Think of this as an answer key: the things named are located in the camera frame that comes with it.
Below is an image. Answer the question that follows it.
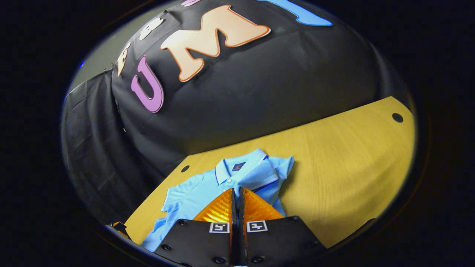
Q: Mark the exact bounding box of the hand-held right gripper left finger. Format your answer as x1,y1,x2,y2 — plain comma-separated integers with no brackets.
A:
154,188,238,267

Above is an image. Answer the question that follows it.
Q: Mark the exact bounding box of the black backdrop cloth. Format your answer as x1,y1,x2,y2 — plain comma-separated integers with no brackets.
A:
61,0,409,225

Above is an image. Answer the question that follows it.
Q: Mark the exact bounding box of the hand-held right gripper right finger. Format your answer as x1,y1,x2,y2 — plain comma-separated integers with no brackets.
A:
237,187,327,266

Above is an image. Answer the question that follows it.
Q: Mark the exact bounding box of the light blue polo T-shirt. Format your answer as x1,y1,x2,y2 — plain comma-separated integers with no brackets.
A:
141,148,295,253

